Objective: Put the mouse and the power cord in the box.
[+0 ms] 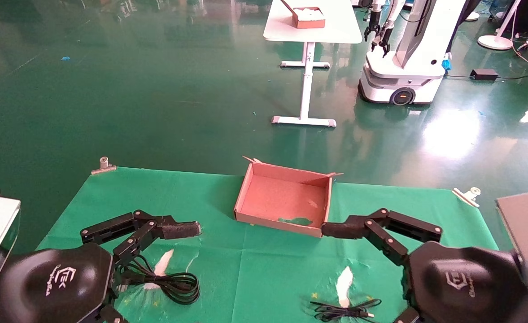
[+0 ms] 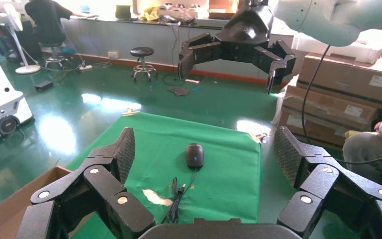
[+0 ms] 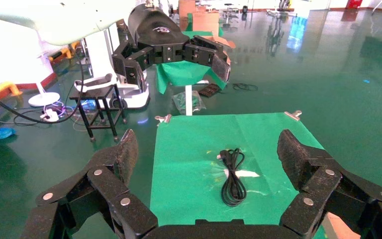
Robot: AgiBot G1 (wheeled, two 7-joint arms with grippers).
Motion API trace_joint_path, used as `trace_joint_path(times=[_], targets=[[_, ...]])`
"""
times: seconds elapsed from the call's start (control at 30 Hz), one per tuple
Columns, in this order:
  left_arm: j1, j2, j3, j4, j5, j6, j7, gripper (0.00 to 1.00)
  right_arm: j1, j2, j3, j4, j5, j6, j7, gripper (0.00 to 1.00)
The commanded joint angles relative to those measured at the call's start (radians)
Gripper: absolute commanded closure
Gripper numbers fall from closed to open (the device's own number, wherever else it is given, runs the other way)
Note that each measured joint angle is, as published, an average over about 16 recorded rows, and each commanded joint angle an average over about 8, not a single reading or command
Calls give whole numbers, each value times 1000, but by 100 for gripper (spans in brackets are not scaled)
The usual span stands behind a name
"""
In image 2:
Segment seated person in black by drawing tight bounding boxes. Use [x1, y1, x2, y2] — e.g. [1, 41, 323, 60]
[24, 0, 98, 47]

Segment black power adapter box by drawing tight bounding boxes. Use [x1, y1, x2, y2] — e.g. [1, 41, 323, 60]
[34, 81, 54, 92]

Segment chrome stool with dark seat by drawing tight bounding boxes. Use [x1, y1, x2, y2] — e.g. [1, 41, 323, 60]
[40, 42, 70, 70]

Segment open brown cardboard box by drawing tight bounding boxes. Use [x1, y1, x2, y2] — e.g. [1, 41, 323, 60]
[0, 166, 95, 239]

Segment yellow cloth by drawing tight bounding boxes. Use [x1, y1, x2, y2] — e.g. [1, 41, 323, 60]
[141, 5, 161, 22]

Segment dark flat floor pad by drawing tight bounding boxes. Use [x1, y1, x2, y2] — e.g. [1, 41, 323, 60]
[167, 86, 191, 97]

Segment white boxes on workbench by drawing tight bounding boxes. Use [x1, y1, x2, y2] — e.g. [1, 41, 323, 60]
[158, 3, 209, 20]

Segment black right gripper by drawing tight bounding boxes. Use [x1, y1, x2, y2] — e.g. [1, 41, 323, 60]
[178, 0, 297, 95]

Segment black power cord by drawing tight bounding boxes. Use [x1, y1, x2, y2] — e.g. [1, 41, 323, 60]
[161, 177, 186, 225]

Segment brown carton on workbench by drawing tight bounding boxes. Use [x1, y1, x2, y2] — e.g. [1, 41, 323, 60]
[208, 0, 244, 20]

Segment black round stool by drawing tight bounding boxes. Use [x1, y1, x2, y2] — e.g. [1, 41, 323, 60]
[130, 46, 159, 83]

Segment white round stand base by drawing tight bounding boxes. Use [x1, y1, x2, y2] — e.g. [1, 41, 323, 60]
[0, 3, 42, 75]

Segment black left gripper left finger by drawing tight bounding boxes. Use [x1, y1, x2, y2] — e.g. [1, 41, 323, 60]
[15, 126, 156, 239]

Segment long grey workbench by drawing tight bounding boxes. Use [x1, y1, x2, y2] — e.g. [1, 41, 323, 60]
[61, 13, 297, 83]

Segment large brown shipping carton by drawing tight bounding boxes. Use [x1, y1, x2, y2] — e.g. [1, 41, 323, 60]
[278, 106, 373, 148]
[297, 47, 382, 110]
[282, 84, 380, 132]

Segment black square container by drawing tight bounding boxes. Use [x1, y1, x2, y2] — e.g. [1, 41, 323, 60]
[115, 4, 132, 20]

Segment black wired computer mouse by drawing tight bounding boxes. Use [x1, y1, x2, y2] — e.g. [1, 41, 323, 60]
[178, 143, 205, 199]

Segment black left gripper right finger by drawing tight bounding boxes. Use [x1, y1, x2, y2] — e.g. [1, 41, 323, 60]
[273, 125, 382, 239]

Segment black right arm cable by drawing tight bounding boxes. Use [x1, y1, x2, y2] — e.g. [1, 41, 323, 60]
[301, 44, 382, 166]

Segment green table cloth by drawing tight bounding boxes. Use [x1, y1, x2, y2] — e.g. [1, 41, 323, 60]
[66, 112, 263, 239]

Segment operator in yellow shirt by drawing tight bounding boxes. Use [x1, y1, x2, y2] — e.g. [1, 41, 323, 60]
[342, 107, 382, 199]

